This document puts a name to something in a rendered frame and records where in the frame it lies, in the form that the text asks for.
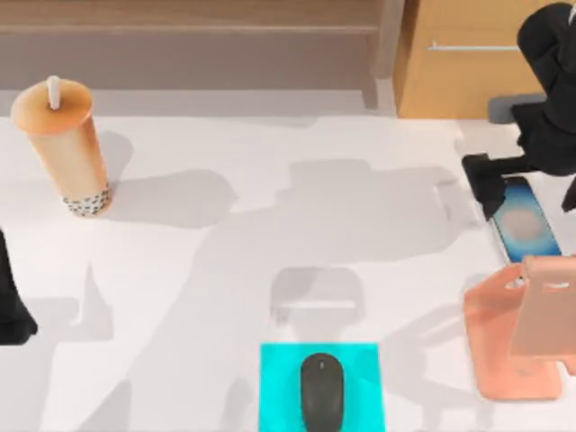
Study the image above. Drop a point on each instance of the blue screen smartphone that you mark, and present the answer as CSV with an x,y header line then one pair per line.
x,y
524,229

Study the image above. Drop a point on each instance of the pale grey rounded box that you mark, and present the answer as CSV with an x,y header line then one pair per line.
x,y
499,108

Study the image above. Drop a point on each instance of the light wooden cupboard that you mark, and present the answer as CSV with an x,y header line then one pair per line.
x,y
450,85

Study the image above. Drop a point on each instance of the salmon phone stand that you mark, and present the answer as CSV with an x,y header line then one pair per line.
x,y
540,315

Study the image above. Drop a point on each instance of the black computer mouse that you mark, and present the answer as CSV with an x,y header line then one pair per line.
x,y
322,396

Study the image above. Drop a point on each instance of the cyan mouse pad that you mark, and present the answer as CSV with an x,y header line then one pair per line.
x,y
279,382

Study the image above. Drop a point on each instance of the brown wooden open shelf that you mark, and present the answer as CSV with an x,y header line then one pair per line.
x,y
180,54

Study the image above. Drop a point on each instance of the orange bubble tea cup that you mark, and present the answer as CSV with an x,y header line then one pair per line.
x,y
67,144

